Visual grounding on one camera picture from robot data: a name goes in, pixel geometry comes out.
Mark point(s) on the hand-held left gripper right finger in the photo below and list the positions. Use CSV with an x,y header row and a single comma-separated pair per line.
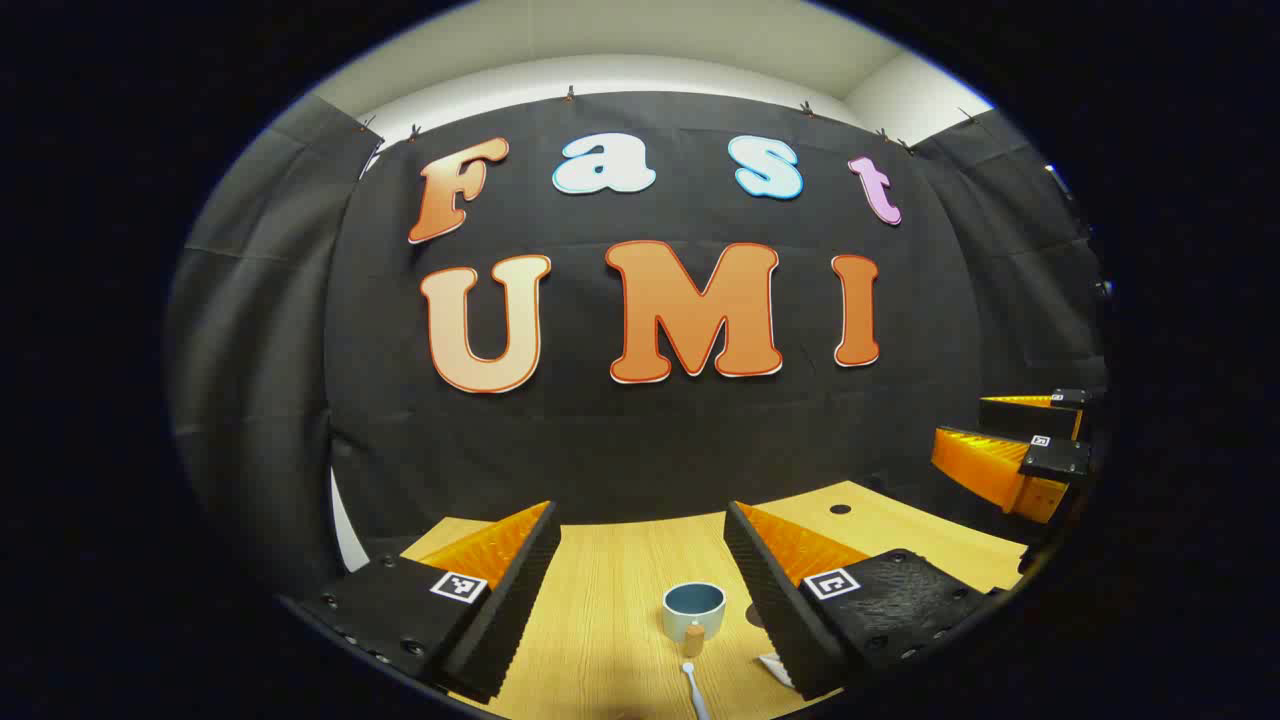
x,y
765,590

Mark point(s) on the white toothpaste tube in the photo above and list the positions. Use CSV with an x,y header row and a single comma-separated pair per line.
x,y
773,668

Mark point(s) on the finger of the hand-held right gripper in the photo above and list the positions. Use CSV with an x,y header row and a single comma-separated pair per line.
x,y
1020,415
990,470

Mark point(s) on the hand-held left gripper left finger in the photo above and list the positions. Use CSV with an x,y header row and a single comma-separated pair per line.
x,y
520,600

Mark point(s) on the black backdrop cloth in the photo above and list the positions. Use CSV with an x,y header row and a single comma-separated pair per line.
x,y
700,440

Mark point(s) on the light blue toothbrush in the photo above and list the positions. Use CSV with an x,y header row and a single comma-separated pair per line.
x,y
692,685

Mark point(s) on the dark round coaster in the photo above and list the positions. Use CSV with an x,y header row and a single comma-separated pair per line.
x,y
752,615

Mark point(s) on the wooden desktop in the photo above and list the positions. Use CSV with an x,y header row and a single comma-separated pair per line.
x,y
610,600

